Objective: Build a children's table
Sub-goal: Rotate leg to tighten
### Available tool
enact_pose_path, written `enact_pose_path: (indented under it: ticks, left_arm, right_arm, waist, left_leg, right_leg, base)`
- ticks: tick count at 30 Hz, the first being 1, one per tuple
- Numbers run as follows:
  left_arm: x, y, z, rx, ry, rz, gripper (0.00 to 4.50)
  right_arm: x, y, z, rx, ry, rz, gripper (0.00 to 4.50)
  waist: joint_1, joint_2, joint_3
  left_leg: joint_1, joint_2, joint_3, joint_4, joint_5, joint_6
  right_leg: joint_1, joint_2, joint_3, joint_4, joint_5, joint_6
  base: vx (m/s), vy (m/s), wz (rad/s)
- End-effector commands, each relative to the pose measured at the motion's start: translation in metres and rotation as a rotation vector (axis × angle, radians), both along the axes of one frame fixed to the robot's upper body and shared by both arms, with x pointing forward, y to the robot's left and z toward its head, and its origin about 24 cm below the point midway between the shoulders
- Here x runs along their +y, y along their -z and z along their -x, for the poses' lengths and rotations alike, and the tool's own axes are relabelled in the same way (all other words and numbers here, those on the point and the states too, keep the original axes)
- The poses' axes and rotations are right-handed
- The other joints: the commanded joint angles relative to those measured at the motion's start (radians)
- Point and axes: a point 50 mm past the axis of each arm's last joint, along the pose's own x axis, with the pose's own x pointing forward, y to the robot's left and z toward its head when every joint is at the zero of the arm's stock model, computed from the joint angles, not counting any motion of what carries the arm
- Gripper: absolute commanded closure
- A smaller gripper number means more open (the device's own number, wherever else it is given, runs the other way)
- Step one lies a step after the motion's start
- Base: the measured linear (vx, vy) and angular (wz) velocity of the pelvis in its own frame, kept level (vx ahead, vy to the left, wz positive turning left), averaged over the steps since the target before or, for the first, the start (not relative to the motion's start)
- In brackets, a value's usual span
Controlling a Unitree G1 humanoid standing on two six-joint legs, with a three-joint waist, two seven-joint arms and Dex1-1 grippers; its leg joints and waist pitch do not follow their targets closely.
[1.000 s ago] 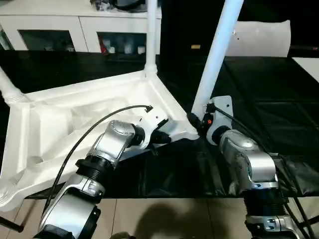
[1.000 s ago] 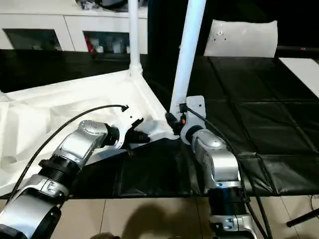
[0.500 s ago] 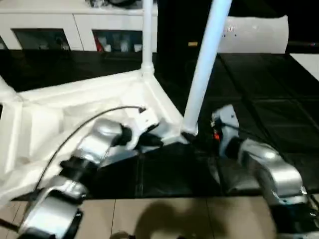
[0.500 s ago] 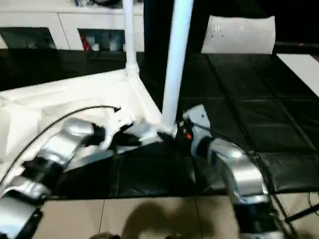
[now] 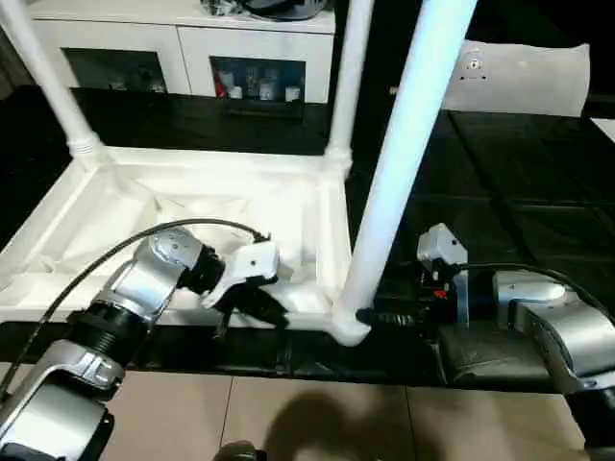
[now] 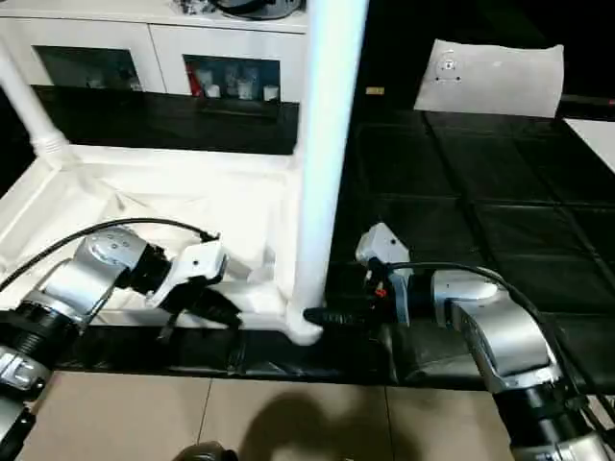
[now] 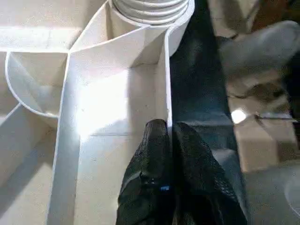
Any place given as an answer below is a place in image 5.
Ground white plastic table leg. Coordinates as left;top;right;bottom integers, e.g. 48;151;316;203
0;0;105;170
324;0;376;170
335;0;480;332

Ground white glass-door cabinet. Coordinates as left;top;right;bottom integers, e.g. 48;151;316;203
0;0;337;106

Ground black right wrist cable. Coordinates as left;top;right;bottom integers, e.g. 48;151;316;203
455;261;615;328

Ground black table mat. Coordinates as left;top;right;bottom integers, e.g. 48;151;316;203
0;84;615;391

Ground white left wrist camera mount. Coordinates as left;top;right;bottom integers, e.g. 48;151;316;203
201;239;281;311

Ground black tangled items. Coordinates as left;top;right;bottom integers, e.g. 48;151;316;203
201;0;244;15

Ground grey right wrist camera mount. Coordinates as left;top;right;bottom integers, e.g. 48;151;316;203
416;223;471;328

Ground white flat board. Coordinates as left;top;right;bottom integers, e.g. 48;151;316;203
590;116;615;148

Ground grey helmet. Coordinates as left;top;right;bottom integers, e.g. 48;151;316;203
239;0;333;21

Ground white plastic table top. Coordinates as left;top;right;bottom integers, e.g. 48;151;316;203
0;143;372;348

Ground white bag with round fitting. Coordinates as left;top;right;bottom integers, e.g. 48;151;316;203
439;38;592;117

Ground black box with gold label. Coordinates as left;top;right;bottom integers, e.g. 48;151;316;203
331;0;465;114

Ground dark robot left foot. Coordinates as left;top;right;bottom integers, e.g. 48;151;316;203
214;440;269;461

